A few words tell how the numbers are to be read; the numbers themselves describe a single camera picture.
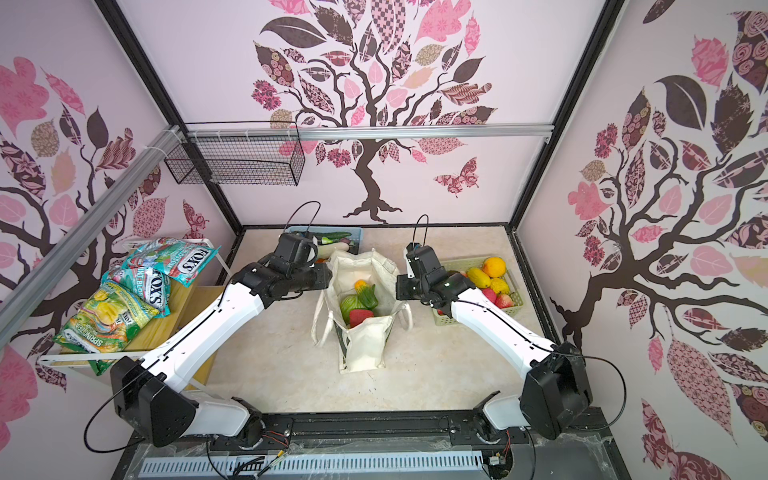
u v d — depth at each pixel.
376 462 0.70
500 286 0.96
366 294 0.87
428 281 0.61
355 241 1.11
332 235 1.10
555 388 0.41
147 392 0.38
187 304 0.62
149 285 0.59
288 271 0.58
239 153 0.95
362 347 0.79
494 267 0.97
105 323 0.53
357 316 0.81
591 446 0.71
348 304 0.88
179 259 0.62
